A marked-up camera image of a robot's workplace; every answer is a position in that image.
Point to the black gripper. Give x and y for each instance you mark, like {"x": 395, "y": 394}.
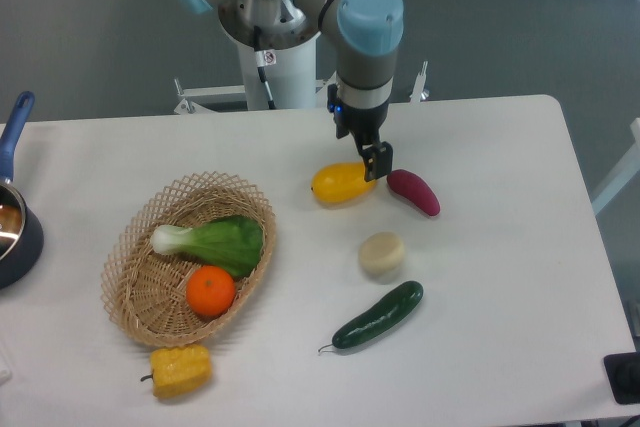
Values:
{"x": 363, "y": 125}

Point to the yellow mango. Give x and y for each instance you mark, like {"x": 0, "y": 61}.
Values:
{"x": 340, "y": 182}

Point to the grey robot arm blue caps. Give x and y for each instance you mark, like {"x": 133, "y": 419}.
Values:
{"x": 276, "y": 45}

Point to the purple sweet potato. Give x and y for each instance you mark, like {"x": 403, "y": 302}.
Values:
{"x": 414, "y": 189}

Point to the beige round bun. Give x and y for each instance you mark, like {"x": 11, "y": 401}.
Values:
{"x": 381, "y": 253}

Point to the green cucumber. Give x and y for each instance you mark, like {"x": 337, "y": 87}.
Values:
{"x": 388, "y": 312}

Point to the green bok choy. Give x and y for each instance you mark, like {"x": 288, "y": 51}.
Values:
{"x": 233, "y": 243}

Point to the orange tangerine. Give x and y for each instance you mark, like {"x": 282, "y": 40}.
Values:
{"x": 210, "y": 291}

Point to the woven wicker basket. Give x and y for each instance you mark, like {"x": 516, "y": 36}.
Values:
{"x": 144, "y": 293}

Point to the yellow bell pepper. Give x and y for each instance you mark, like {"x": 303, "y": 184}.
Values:
{"x": 179, "y": 370}

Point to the black device at table edge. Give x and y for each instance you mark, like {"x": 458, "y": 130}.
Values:
{"x": 622, "y": 370}

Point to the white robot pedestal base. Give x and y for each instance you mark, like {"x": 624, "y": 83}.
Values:
{"x": 276, "y": 44}

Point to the white frame at right edge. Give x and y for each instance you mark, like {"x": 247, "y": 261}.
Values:
{"x": 619, "y": 175}

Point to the blue saucepan with handle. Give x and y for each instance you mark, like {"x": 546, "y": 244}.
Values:
{"x": 22, "y": 237}

